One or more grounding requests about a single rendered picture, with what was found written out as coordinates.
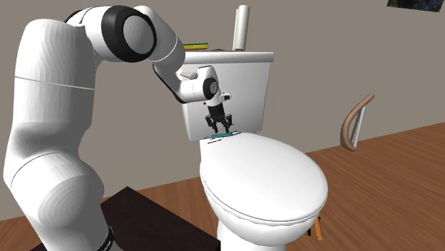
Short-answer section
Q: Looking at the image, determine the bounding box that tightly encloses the white paper roll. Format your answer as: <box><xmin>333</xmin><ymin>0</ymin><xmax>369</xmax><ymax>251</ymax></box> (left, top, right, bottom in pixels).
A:
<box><xmin>232</xmin><ymin>4</ymin><xmax>251</xmax><ymax>52</ymax></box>

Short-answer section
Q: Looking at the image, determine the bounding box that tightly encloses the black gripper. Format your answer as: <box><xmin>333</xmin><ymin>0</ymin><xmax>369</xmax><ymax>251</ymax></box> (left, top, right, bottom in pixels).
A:
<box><xmin>204</xmin><ymin>103</ymin><xmax>233</xmax><ymax>133</ymax></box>

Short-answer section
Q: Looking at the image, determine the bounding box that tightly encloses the dark wall picture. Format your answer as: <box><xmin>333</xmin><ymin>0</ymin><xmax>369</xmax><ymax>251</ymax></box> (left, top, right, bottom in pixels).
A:
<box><xmin>386</xmin><ymin>0</ymin><xmax>445</xmax><ymax>14</ymax></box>

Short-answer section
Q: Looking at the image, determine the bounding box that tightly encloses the orange and black tool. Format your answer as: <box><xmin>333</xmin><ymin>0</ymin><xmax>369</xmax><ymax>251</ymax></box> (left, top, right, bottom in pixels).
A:
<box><xmin>307</xmin><ymin>216</ymin><xmax>324</xmax><ymax>242</ymax></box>

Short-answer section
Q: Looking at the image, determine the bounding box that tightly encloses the dark robot stand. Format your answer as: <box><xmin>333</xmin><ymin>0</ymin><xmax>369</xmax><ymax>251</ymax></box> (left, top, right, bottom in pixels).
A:
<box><xmin>29</xmin><ymin>186</ymin><xmax>221</xmax><ymax>251</ymax></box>

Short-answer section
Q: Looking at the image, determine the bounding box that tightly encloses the white toilet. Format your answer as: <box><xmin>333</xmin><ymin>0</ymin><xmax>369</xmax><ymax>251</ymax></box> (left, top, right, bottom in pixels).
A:
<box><xmin>176</xmin><ymin>51</ymin><xmax>329</xmax><ymax>251</ymax></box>

